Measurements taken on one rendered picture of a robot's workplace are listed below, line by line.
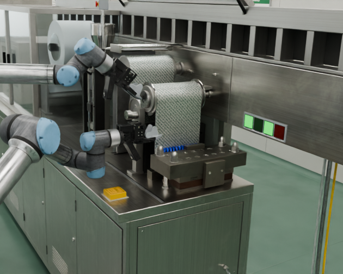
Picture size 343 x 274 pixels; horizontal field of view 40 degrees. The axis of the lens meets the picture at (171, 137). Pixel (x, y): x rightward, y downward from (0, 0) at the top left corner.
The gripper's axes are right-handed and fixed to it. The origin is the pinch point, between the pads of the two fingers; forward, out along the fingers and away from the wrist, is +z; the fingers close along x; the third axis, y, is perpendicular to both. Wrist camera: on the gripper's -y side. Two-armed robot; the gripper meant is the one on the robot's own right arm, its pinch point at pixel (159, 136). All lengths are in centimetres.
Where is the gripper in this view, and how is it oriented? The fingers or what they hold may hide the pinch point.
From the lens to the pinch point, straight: 203.5
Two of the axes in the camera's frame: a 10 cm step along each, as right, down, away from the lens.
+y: 0.3, -9.6, -2.8
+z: 8.5, -1.2, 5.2
